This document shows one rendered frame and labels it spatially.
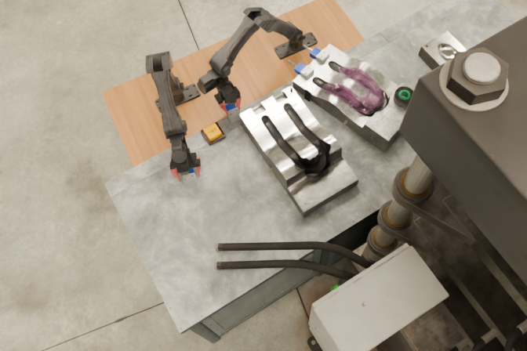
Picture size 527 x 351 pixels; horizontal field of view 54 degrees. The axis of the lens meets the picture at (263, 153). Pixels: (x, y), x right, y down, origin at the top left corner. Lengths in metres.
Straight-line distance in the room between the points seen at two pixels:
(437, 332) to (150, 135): 1.39
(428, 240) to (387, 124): 0.69
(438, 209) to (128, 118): 1.48
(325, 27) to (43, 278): 2.01
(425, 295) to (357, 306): 0.17
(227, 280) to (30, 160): 1.79
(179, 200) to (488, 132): 1.47
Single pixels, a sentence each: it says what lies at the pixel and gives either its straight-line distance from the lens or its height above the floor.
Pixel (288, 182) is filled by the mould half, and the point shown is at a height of 0.90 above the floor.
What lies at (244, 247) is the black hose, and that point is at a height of 0.85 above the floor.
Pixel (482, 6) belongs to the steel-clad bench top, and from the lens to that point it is 2.74.
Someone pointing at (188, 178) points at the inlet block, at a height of 0.85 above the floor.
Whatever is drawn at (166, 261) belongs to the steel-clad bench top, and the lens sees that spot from 2.08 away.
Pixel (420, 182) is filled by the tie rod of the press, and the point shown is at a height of 1.62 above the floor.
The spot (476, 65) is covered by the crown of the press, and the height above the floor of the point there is 2.06.
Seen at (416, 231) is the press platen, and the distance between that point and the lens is 1.58.
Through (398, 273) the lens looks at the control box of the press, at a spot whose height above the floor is 1.47.
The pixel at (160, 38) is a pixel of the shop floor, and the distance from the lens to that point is 3.62.
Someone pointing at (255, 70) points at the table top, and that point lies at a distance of 2.39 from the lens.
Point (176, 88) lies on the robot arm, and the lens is 2.19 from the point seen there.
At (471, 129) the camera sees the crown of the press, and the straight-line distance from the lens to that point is 0.91.
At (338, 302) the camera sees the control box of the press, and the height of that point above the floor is 1.47.
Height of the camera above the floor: 2.77
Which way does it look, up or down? 65 degrees down
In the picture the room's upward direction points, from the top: 7 degrees counter-clockwise
